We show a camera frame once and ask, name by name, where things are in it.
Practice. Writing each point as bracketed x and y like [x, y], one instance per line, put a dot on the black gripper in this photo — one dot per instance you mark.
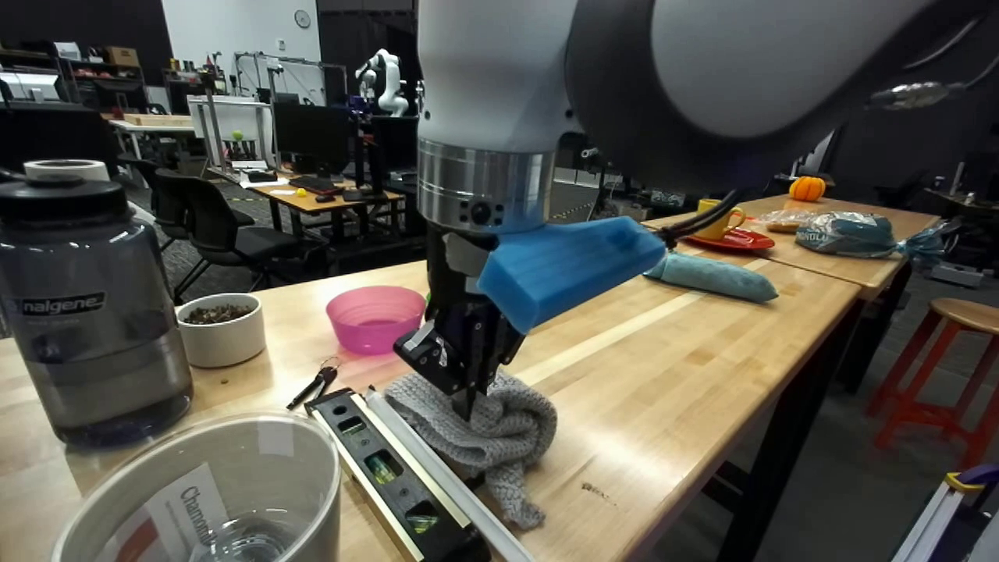
[458, 282]

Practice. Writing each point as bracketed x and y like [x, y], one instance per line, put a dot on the grey knitted cotton cloth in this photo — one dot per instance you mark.
[501, 431]

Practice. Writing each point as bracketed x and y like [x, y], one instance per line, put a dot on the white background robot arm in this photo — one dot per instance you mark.
[389, 88]

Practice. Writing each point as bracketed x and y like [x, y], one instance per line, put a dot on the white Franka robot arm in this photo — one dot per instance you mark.
[624, 72]

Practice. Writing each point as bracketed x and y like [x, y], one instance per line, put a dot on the folded teal cloth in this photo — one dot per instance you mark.
[718, 278]

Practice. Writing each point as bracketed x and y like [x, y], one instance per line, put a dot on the pink plastic bowl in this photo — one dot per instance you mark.
[368, 324]

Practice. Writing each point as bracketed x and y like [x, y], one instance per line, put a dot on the black spirit level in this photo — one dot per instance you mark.
[361, 437]

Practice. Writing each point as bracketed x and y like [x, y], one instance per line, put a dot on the black marker pen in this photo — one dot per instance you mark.
[312, 387]

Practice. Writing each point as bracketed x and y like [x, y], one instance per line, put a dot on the large white plastic tub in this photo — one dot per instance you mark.
[300, 479]

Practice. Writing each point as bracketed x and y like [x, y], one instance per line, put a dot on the background wooden desk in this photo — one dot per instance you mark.
[312, 197]

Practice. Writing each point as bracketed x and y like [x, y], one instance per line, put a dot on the wooden workbench black legs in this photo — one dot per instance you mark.
[907, 219]
[675, 362]

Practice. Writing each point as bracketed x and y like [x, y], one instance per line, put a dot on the small white ceramic bowl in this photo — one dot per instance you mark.
[218, 332]

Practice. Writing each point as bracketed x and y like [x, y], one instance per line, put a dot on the black office chair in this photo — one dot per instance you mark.
[213, 221]

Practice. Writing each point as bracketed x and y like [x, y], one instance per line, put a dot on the yellow mug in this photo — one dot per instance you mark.
[718, 219]

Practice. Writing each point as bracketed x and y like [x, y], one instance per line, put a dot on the red plate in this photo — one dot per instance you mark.
[738, 244]

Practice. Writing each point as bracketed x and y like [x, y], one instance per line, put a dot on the small tan object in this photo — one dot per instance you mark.
[785, 219]

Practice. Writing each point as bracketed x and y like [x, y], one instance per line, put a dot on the small orange pumpkin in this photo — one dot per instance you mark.
[807, 188]

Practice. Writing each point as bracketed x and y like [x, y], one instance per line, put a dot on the clear bag of blue cloths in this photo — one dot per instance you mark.
[846, 236]

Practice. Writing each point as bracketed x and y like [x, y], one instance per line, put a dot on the wooden stool red legs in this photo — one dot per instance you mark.
[963, 313]

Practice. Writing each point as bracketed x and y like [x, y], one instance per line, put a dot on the round wall clock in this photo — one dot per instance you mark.
[300, 16]

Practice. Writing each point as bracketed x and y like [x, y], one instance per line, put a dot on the aluminium frame rail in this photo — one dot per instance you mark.
[937, 520]

